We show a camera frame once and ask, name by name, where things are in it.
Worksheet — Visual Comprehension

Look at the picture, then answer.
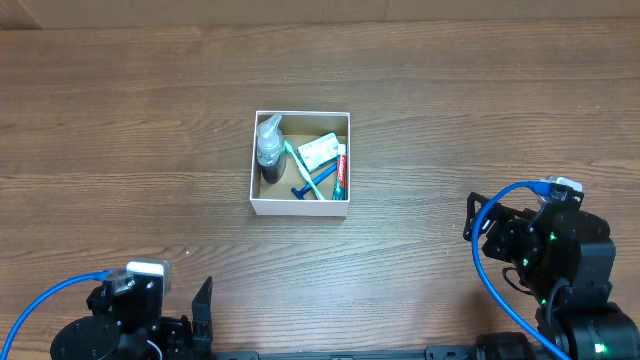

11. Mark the teal toothpaste tube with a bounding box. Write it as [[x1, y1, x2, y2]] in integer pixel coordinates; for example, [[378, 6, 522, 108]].
[[332, 144, 348, 201]]

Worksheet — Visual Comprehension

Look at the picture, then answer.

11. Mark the blue disposable razor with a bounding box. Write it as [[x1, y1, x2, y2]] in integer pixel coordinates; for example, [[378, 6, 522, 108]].
[[291, 163, 337, 200]]

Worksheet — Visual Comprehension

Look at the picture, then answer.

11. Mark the green white soap box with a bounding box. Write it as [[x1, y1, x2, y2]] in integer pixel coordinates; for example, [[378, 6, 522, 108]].
[[297, 132, 340, 172]]

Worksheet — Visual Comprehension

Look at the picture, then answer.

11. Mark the green toothbrush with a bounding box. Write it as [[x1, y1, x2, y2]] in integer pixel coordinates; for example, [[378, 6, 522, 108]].
[[283, 141, 325, 200]]

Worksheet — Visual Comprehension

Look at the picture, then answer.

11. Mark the clear pump bottle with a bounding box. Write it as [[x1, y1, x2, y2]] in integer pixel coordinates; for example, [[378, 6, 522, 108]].
[[256, 113, 286, 184]]

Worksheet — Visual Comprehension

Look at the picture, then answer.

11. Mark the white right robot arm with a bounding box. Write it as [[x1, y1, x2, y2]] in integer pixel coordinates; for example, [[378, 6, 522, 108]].
[[479, 190, 639, 359]]

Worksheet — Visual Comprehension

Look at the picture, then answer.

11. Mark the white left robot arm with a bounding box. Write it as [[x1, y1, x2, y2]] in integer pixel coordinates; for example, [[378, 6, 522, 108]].
[[50, 274, 213, 360]]

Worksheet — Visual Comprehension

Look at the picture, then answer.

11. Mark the white cardboard box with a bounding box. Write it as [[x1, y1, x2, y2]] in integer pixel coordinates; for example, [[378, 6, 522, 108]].
[[249, 110, 351, 217]]

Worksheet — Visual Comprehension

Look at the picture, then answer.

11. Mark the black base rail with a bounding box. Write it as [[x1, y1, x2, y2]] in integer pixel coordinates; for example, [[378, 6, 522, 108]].
[[209, 345, 476, 360]]

